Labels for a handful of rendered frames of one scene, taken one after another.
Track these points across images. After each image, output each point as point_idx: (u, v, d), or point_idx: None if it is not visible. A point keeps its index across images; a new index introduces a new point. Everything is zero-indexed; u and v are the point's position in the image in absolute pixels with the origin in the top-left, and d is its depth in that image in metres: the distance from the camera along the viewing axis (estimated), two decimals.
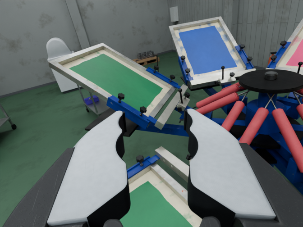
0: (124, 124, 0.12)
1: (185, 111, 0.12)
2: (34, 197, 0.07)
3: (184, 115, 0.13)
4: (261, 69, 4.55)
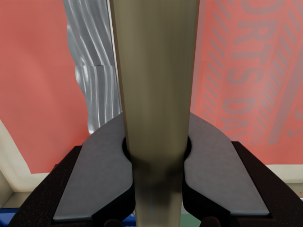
0: None
1: None
2: (41, 192, 0.07)
3: None
4: None
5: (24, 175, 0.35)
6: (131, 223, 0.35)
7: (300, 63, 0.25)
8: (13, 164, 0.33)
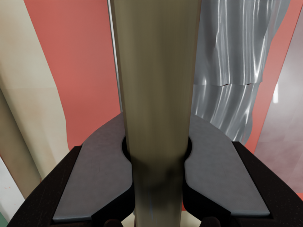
0: None
1: None
2: (41, 193, 0.07)
3: None
4: None
5: None
6: None
7: None
8: None
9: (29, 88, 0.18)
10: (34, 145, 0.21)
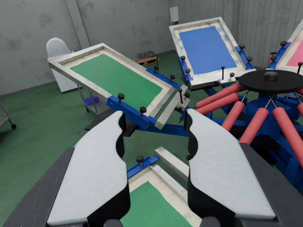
0: (124, 124, 0.12)
1: (185, 111, 0.12)
2: (34, 197, 0.07)
3: (184, 115, 0.13)
4: (261, 69, 4.55)
5: None
6: None
7: None
8: None
9: None
10: None
